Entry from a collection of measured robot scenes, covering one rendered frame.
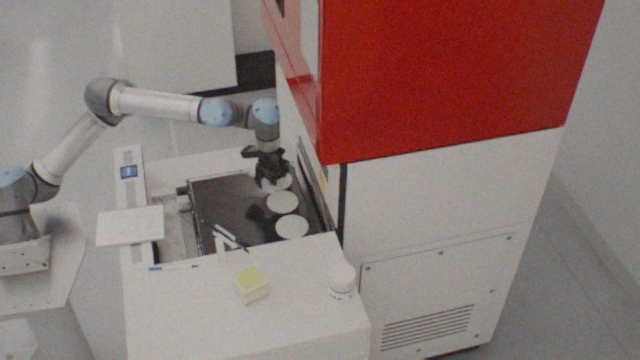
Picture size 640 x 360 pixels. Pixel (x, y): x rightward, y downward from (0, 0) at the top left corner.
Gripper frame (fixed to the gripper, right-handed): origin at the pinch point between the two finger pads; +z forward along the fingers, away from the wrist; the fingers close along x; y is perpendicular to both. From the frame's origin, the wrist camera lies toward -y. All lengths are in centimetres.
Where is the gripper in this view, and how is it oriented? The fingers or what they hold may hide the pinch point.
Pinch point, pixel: (265, 190)
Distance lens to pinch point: 211.4
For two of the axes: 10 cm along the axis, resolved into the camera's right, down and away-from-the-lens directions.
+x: 5.6, -5.7, 6.0
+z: -0.1, 7.2, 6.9
